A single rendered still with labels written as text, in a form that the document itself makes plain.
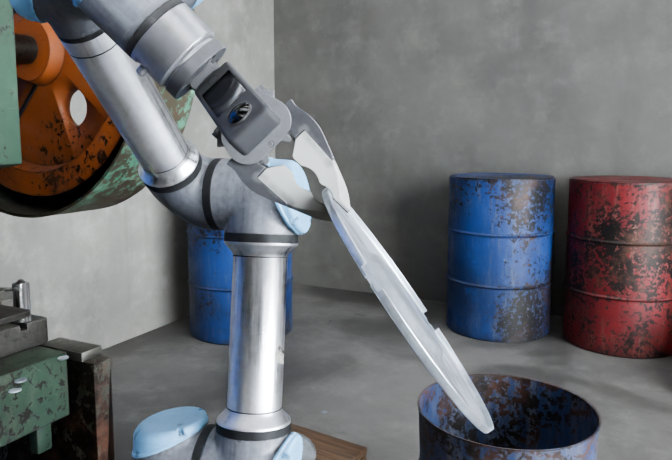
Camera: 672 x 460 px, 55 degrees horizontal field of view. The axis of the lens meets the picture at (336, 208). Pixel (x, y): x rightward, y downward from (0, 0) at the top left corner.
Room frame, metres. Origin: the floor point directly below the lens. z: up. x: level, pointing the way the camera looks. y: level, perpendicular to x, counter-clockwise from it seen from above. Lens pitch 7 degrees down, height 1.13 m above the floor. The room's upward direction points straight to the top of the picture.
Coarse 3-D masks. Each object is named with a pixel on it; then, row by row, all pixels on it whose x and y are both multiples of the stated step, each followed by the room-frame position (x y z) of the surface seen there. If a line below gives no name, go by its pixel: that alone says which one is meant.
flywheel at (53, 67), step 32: (32, 32) 1.61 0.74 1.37; (32, 64) 1.61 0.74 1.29; (64, 64) 1.61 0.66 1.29; (32, 96) 1.66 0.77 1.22; (64, 96) 1.62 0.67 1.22; (32, 128) 1.67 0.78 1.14; (64, 128) 1.61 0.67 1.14; (96, 128) 1.56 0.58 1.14; (32, 160) 1.67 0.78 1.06; (64, 160) 1.62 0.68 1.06; (96, 160) 1.52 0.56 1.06; (32, 192) 1.62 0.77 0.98; (64, 192) 1.58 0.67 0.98
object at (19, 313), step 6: (0, 306) 1.27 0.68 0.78; (6, 306) 1.27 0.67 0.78; (0, 312) 1.23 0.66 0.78; (6, 312) 1.23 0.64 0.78; (12, 312) 1.23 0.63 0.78; (18, 312) 1.23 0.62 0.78; (24, 312) 1.23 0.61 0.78; (0, 318) 1.19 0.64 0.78; (6, 318) 1.20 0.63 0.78; (12, 318) 1.21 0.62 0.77; (18, 318) 1.22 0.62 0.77; (0, 324) 1.18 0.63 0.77
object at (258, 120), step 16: (224, 64) 0.63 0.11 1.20; (208, 80) 0.63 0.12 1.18; (224, 80) 0.61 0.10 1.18; (240, 80) 0.60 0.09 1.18; (208, 96) 0.61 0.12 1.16; (224, 96) 0.59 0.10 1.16; (240, 96) 0.58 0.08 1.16; (256, 96) 0.56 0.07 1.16; (208, 112) 0.60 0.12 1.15; (224, 112) 0.58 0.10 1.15; (240, 112) 0.55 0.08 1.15; (256, 112) 0.55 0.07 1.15; (272, 112) 0.55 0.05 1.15; (224, 128) 0.56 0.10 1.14; (240, 128) 0.55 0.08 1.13; (256, 128) 0.55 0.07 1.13; (272, 128) 0.56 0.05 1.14; (240, 144) 0.55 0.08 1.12; (256, 144) 0.56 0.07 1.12
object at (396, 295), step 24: (336, 216) 0.57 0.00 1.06; (360, 240) 0.66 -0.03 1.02; (360, 264) 0.53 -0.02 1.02; (384, 264) 0.66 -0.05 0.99; (384, 288) 0.58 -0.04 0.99; (408, 288) 0.79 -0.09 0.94; (408, 312) 0.59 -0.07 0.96; (408, 336) 0.50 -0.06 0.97; (432, 336) 0.63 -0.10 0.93; (432, 360) 0.50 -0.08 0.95; (456, 360) 0.73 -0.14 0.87; (456, 384) 0.60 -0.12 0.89; (480, 408) 0.66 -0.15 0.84
